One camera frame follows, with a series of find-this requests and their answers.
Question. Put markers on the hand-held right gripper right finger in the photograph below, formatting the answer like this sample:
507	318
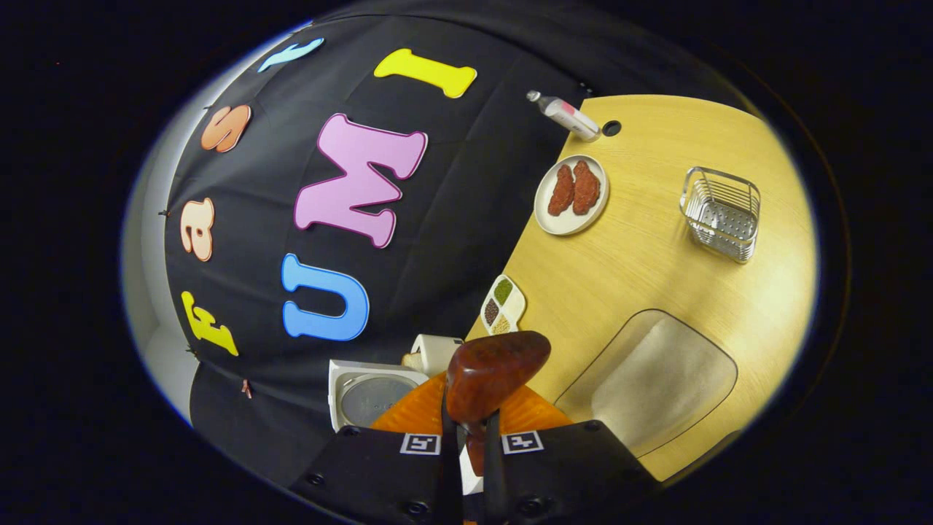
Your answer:
493	481

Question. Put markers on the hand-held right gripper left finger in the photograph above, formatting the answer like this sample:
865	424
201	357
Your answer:
450	481

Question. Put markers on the brown wooden spoon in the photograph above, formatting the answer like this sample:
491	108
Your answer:
492	372

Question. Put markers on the white rice cooker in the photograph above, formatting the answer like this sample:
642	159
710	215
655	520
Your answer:
364	397

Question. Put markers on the clear container of rice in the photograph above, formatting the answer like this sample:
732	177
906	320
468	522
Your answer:
656	379

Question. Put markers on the toast bread slice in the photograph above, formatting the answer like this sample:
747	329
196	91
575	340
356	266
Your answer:
413	361

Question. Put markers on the white toaster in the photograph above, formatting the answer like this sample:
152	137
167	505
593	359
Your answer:
441	350

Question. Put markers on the white divided bean dish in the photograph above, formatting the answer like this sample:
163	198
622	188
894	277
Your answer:
512	306

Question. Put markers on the white round plate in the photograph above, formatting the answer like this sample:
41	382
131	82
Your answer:
568	222

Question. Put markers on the black backdrop cloth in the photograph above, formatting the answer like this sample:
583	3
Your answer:
452	204

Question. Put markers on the red meat piece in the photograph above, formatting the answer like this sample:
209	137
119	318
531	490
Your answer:
561	189
586	187

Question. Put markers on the black table grommet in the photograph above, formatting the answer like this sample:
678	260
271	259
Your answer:
611	127

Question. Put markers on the clear bottle with pink label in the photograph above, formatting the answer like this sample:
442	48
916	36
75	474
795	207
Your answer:
568	115

